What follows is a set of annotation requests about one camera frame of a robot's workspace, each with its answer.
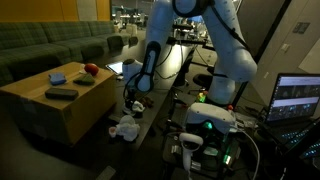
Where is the white VR controller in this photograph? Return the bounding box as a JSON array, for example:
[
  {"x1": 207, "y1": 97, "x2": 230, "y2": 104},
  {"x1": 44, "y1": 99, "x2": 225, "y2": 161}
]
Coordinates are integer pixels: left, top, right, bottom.
[{"x1": 179, "y1": 133, "x2": 203, "y2": 171}]

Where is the red apple toy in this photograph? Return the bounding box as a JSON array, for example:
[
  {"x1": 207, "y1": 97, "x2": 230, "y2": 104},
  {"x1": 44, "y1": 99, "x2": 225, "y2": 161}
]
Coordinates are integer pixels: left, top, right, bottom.
[{"x1": 84, "y1": 63, "x2": 99, "y2": 76}]

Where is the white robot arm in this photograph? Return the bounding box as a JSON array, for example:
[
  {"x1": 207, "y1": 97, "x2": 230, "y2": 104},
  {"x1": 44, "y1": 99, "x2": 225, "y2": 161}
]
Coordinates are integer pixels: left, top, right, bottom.
[{"x1": 128, "y1": 0, "x2": 257, "y2": 106}]

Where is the white cloth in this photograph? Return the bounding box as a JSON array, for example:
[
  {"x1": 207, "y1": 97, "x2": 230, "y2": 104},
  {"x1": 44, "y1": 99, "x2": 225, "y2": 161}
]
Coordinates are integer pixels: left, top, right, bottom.
[{"x1": 122, "y1": 100, "x2": 145, "y2": 118}]

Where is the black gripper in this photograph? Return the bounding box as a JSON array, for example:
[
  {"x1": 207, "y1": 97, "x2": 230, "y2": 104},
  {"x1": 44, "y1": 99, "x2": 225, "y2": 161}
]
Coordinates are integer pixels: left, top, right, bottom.
[{"x1": 125, "y1": 88, "x2": 139, "y2": 110}]

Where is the green plaid sofa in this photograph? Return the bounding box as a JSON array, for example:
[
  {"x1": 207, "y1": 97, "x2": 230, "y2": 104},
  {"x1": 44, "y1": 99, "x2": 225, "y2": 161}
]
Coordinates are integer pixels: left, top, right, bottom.
[{"x1": 0, "y1": 21, "x2": 130, "y2": 86}]

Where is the blue sponge block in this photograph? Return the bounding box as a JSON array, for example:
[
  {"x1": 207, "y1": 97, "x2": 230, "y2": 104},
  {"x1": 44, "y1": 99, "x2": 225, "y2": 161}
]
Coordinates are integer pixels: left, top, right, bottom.
[{"x1": 49, "y1": 73, "x2": 66, "y2": 85}]

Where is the white plastic bag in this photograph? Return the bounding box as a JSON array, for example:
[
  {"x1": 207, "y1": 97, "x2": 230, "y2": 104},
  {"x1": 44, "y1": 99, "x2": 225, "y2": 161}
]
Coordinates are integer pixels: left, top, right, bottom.
[{"x1": 108, "y1": 115, "x2": 140, "y2": 142}]

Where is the green cloth wedge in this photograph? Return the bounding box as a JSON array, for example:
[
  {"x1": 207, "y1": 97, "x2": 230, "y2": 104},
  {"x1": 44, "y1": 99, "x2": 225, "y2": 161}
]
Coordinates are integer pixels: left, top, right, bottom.
[{"x1": 74, "y1": 73, "x2": 95, "y2": 86}]

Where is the black rectangular case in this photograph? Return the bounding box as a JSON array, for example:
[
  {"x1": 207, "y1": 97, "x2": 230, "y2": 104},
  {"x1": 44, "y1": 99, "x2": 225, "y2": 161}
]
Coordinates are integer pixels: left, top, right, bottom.
[{"x1": 45, "y1": 88, "x2": 79, "y2": 100}]

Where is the white tablet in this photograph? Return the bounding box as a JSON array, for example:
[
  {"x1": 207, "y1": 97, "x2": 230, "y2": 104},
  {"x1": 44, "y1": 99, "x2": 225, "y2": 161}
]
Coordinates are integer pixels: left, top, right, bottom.
[{"x1": 106, "y1": 62, "x2": 123, "y2": 75}]

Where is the open laptop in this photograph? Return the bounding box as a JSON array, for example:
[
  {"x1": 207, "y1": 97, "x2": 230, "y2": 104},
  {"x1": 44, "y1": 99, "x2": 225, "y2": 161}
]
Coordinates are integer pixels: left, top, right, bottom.
[{"x1": 263, "y1": 73, "x2": 320, "y2": 154}]

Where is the brown plush toy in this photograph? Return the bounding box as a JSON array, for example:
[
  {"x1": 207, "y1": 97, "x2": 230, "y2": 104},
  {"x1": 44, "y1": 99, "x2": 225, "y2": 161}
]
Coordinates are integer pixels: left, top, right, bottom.
[{"x1": 138, "y1": 97, "x2": 154, "y2": 108}]

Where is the cardboard box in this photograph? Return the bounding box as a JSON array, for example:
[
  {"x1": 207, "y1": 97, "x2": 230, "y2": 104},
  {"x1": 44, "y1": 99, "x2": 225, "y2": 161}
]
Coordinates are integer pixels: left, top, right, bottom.
[{"x1": 0, "y1": 62, "x2": 116, "y2": 145}]

